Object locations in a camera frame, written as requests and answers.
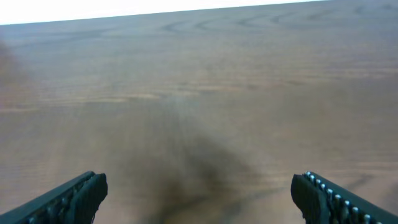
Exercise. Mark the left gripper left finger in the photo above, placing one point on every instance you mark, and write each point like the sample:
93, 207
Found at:
74, 202

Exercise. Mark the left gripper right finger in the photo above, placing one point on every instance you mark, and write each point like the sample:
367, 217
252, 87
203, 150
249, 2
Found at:
323, 202

